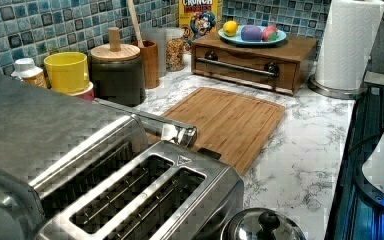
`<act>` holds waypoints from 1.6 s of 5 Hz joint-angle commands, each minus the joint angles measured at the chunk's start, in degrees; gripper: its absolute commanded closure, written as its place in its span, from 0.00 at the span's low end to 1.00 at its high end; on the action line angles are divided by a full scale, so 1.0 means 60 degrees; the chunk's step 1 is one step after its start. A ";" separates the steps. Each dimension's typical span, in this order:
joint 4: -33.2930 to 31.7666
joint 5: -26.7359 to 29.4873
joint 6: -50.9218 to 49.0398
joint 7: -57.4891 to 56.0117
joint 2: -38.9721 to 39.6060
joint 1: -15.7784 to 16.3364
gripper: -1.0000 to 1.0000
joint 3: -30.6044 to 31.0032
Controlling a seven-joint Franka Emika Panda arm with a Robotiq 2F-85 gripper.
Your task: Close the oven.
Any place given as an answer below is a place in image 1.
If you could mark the white capped spice bottle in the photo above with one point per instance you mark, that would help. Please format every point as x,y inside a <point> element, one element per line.
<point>26,69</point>

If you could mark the wooden spoon handle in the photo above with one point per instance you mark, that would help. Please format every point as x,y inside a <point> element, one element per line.
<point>132,12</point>

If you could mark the red white cup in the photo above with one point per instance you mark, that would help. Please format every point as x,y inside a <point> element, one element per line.
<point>86,93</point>

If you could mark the yellow lemon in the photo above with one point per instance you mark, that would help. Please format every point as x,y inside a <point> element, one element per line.
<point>230,28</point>

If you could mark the brown wooden utensil holder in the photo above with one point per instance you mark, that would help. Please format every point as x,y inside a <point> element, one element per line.
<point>149,54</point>

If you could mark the dark canister with wooden lid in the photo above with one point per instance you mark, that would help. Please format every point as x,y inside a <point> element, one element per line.
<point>116,71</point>

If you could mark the pink green toy fruit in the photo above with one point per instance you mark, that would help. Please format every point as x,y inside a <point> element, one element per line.
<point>270,33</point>

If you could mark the yellow cup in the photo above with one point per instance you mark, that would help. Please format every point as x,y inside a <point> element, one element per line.
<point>67,72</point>

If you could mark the steel pot lid black knob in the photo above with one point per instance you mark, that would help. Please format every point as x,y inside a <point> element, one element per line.
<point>261,224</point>

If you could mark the light blue plate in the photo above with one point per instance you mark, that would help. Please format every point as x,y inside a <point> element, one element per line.
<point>237,38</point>

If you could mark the bamboo cutting board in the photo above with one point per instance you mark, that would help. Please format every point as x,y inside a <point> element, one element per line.
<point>237,126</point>

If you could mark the clear cereal jar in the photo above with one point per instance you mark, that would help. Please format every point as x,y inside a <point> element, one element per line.
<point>174,49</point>

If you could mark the wooden drawer box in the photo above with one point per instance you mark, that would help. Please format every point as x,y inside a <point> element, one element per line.
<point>279,67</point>

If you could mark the silver two-slot toaster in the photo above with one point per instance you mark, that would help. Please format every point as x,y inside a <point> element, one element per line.
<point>168,192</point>

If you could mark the white paper towel roll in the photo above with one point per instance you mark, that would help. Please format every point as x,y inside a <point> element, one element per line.
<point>349,35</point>

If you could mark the metal paper towel holder base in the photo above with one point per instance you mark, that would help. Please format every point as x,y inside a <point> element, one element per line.
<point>336,93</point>

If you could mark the purple toy fruit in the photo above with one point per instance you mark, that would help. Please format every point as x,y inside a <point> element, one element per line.
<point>251,33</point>

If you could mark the stainless steel toaster oven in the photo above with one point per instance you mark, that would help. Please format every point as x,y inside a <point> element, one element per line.
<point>54,148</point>

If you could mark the cereal box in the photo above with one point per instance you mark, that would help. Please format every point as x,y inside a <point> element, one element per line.
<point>198,18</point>

